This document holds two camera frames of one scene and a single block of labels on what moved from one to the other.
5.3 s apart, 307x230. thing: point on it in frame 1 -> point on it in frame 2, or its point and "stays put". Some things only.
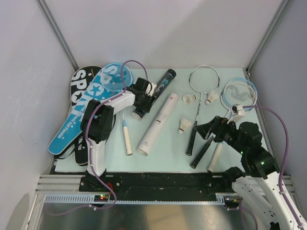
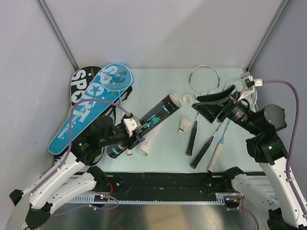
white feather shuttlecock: (185, 124) stays put
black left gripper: (147, 106) -> (129, 143)
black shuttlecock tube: (139, 114) -> (149, 120)
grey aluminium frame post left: (58, 32) stays put
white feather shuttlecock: (187, 98) stays put
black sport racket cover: (81, 77) stays put
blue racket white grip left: (111, 79) stays put
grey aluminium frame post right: (274, 23) stays put
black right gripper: (216, 126) -> (209, 110)
